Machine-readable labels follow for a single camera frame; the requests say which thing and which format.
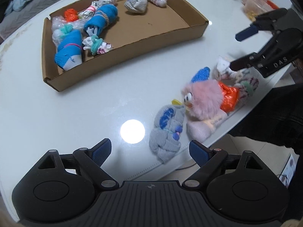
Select red and white sock roll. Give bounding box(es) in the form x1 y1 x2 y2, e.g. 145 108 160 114
78 1 98 19

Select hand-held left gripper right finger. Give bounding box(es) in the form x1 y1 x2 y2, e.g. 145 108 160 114
182 140 269 190

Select blue sock roll tan band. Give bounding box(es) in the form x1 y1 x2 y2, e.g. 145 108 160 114
84 4 118 36

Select brown cardboard tray box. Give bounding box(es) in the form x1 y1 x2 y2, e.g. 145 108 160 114
41 0 209 92

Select pink fluffy plush toy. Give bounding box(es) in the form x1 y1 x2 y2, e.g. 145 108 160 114
181 80 228 121

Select blue and white sock roll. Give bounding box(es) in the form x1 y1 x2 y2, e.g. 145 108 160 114
54 30 83 71

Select person's dark clothing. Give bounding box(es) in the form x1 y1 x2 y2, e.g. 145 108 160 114
233 54 303 156

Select grey sofa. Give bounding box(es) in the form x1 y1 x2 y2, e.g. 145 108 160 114
0 0 157 42

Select grey sock with blue print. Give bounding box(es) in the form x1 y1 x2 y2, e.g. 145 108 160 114
149 104 186 163

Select white bundle with teal tie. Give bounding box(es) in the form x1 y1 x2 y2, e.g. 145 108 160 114
52 25 75 46

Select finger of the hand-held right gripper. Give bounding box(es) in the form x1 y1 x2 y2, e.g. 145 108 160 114
235 8 288 42
230 32 282 72

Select white sock with green tie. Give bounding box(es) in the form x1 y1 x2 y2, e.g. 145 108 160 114
233 76 259 103

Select white patterned sock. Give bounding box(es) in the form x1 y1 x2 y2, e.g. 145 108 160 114
213 56 244 81

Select floral bundle with teal tie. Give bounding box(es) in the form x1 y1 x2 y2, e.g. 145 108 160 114
82 35 113 55

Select blue fuzzy sock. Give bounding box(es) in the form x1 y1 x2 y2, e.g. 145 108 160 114
191 67 211 84

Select large orange plastic bag bundle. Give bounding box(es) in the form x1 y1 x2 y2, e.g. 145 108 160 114
218 81 240 113

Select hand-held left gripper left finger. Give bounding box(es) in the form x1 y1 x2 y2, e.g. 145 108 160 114
35 138 119 190

